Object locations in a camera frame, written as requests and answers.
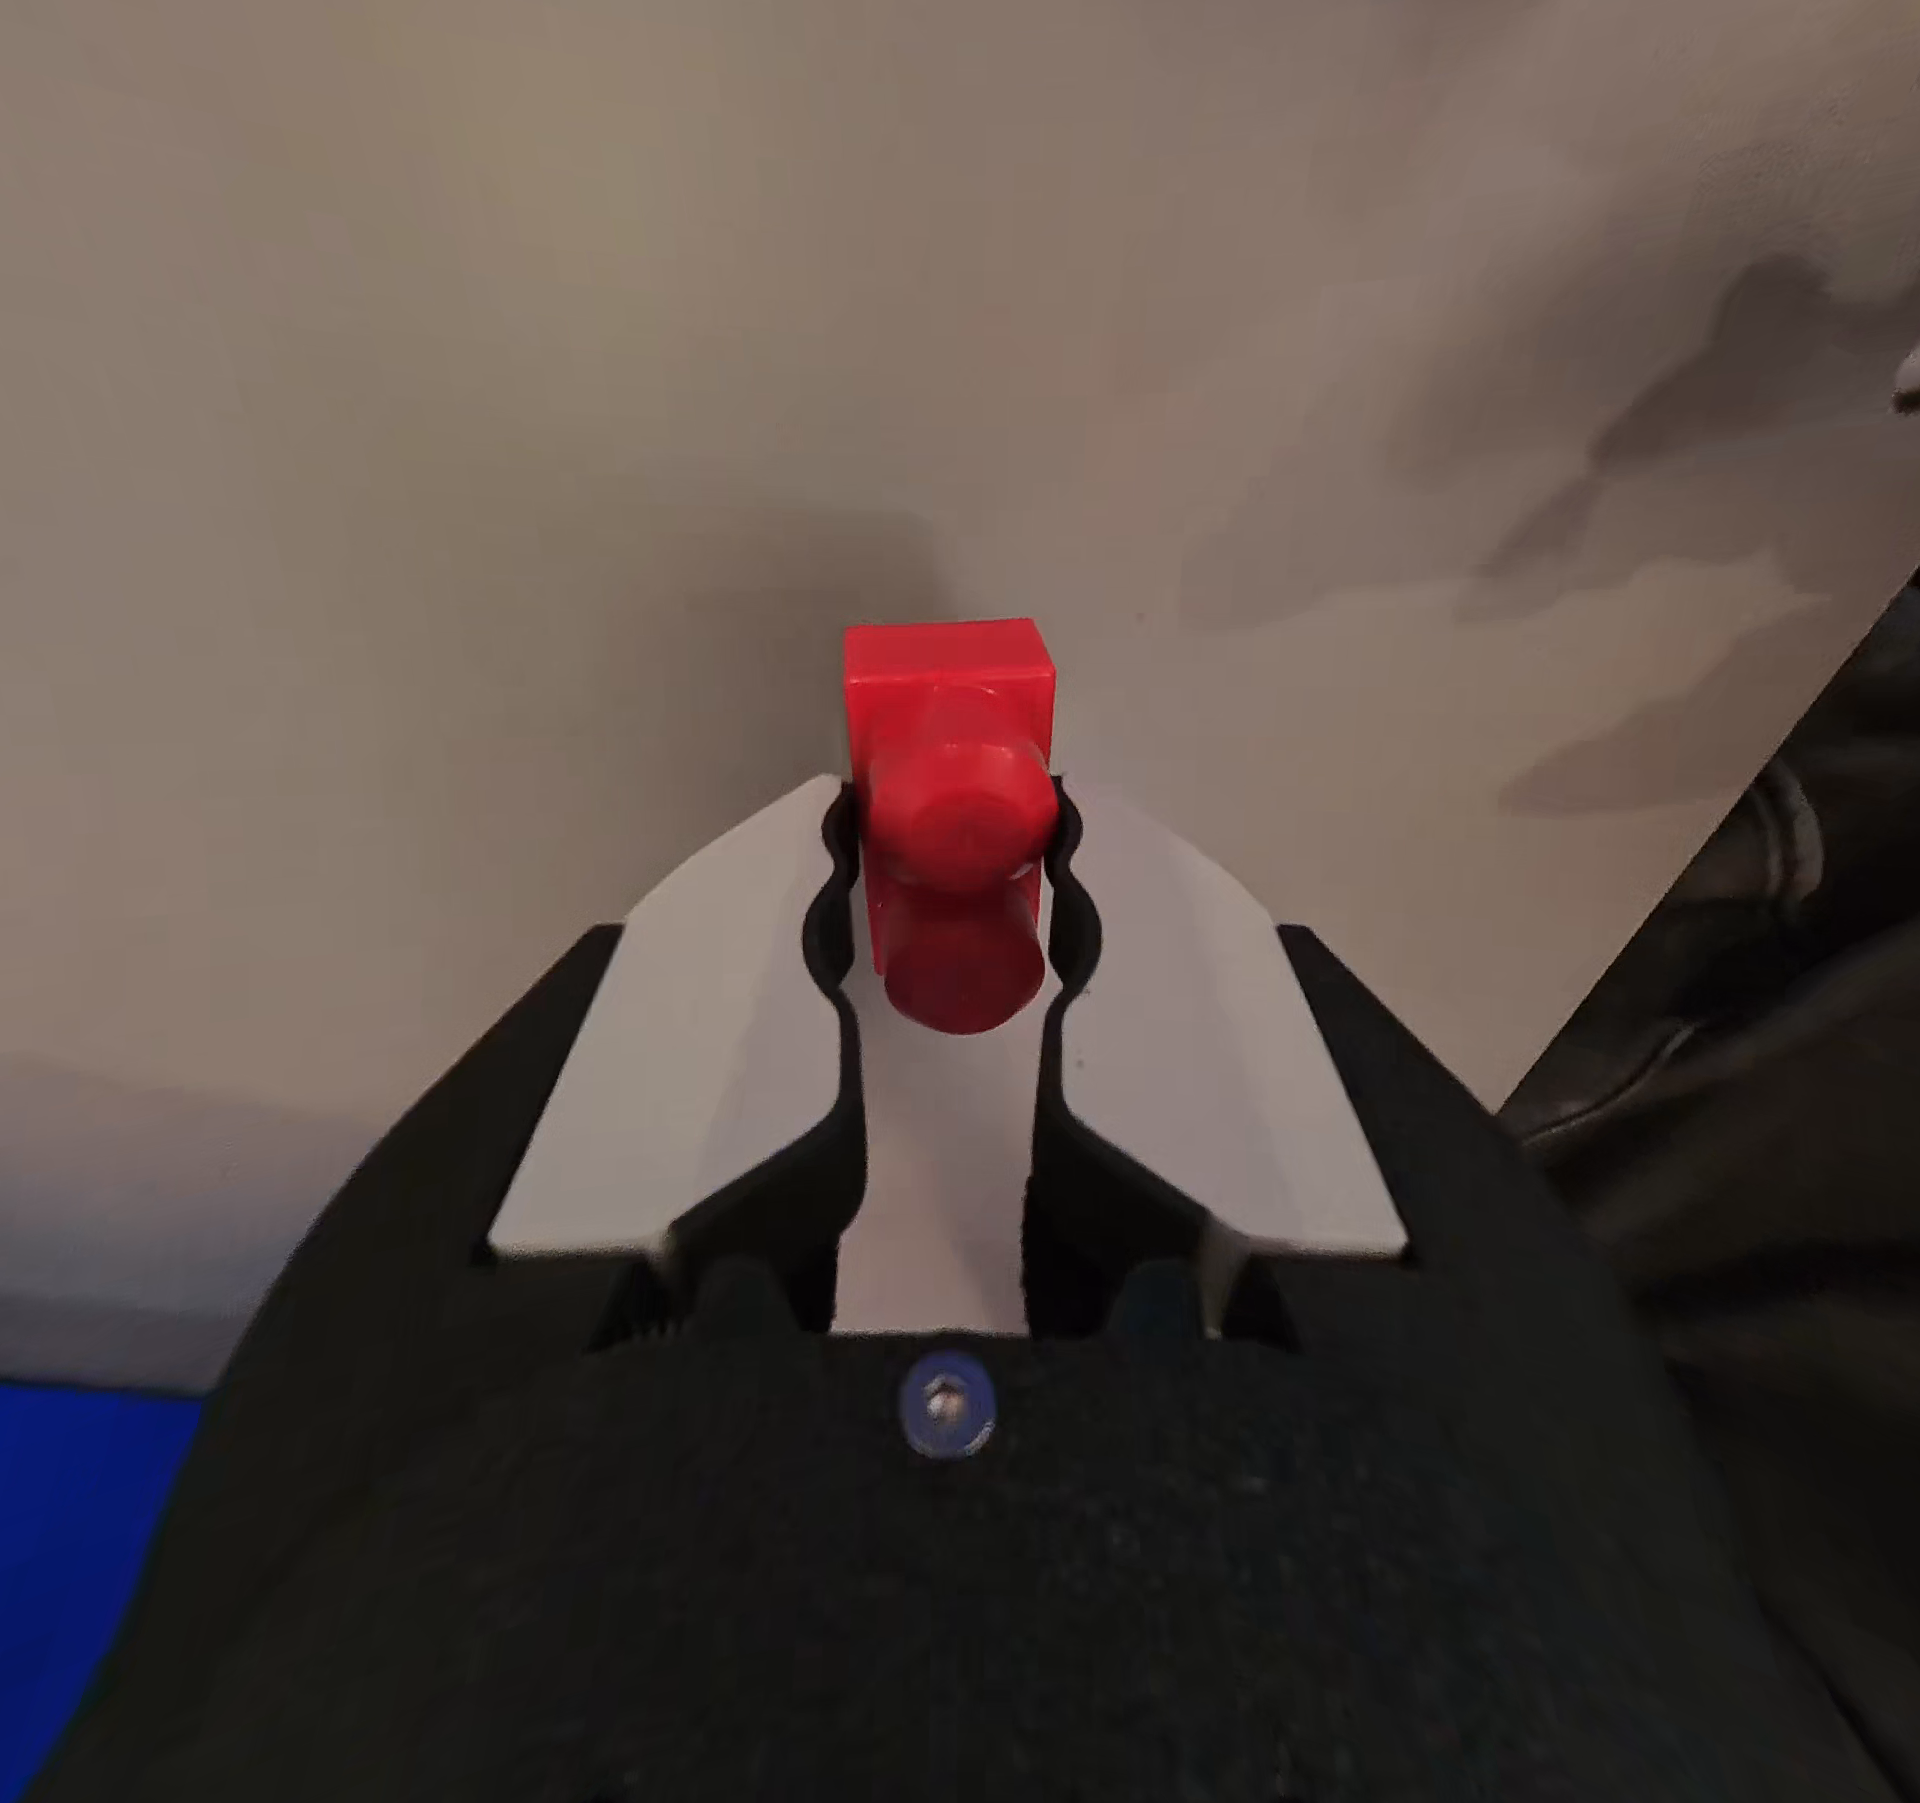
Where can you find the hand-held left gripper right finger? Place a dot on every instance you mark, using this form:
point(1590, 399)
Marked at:
point(1231, 1069)

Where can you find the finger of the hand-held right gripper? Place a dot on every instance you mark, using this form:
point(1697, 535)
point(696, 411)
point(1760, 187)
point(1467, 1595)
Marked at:
point(1911, 379)

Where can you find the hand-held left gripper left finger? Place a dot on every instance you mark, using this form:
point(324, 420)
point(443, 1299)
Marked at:
point(677, 1069)

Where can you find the grey desk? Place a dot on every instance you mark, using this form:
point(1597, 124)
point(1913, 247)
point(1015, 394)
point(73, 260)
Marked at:
point(602, 334)

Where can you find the red toy block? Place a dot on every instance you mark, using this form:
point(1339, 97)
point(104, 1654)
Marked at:
point(952, 813)

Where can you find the blue plastic storage bin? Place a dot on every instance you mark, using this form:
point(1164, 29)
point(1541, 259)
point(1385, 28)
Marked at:
point(76, 1562)

